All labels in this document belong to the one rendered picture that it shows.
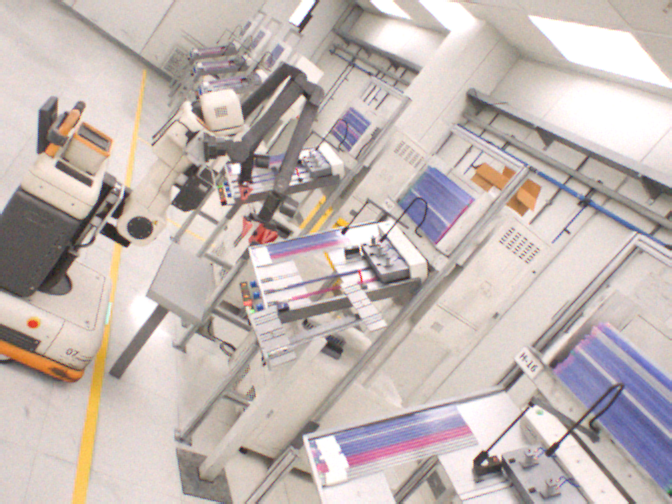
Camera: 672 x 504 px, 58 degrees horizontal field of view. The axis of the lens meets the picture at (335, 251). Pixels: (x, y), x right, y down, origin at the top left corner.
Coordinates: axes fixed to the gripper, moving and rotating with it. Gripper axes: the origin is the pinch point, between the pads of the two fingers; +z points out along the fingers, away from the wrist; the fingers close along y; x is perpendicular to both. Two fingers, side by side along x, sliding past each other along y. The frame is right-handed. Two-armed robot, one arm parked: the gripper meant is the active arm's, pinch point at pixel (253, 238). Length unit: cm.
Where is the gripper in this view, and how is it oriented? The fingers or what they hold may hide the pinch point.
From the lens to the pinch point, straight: 243.2
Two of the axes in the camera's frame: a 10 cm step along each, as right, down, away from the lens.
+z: -4.7, 8.4, 2.5
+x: -4.6, -4.8, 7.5
